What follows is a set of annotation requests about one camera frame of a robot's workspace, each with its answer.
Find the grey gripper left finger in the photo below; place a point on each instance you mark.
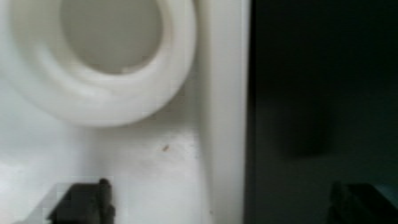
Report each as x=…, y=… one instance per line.
x=84, y=207

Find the white square tabletop tray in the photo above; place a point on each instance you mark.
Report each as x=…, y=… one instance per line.
x=123, y=97

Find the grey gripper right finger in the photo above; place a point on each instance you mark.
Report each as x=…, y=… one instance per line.
x=360, y=205

